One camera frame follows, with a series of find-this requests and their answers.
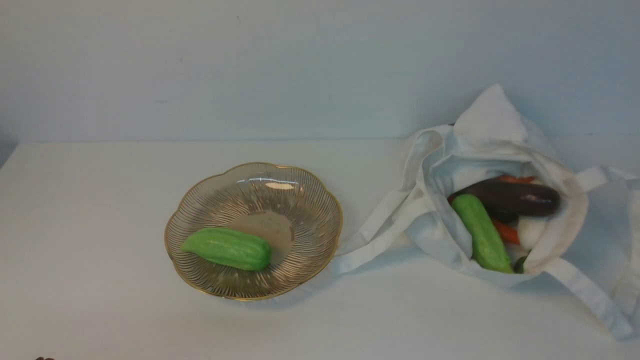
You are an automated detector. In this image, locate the large green ridged gourd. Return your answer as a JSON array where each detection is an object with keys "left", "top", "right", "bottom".
[{"left": 180, "top": 227, "right": 272, "bottom": 271}]

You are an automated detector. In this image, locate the white cloth tote bag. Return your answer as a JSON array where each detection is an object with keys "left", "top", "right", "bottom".
[{"left": 329, "top": 84, "right": 639, "bottom": 340}]

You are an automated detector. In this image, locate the green cucumber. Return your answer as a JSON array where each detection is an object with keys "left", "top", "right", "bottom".
[{"left": 451, "top": 194, "right": 514, "bottom": 274}]

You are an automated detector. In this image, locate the dark purple eggplant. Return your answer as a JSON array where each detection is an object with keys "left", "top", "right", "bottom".
[{"left": 448, "top": 179, "right": 562, "bottom": 219}]

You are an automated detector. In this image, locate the orange carrot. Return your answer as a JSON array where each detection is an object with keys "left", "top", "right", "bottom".
[{"left": 491, "top": 218, "right": 521, "bottom": 246}]

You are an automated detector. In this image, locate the white radish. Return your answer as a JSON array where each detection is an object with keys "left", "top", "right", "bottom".
[{"left": 516, "top": 216, "right": 548, "bottom": 251}]

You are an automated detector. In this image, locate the gold-rimmed wire fruit basket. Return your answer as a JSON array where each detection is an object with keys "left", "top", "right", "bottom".
[{"left": 164, "top": 162, "right": 343, "bottom": 302}]

